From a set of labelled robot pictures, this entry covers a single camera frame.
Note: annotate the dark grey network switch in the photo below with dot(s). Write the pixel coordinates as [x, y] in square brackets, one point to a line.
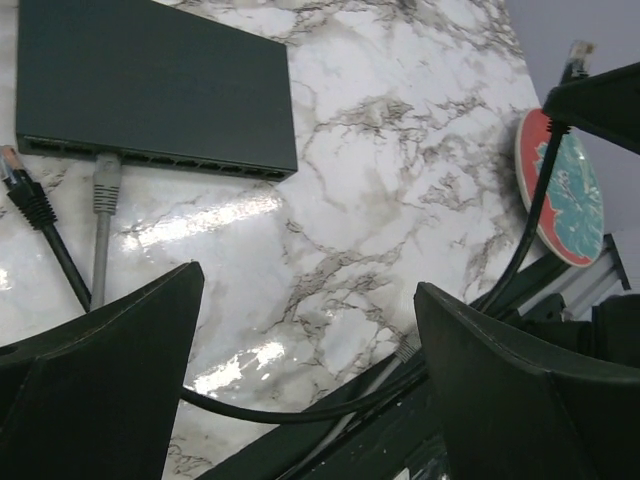
[154, 85]

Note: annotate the aluminium rail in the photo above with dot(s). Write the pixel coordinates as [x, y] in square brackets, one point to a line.
[583, 287]

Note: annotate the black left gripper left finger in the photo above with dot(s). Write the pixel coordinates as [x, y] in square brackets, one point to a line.
[96, 397]

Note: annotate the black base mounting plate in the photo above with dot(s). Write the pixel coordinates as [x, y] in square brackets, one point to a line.
[377, 444]

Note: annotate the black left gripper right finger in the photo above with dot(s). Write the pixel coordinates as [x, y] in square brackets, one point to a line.
[555, 401]

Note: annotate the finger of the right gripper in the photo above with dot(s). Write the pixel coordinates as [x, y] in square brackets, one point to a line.
[605, 105]

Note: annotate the red teal patterned plate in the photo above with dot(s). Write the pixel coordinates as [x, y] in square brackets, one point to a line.
[571, 224]

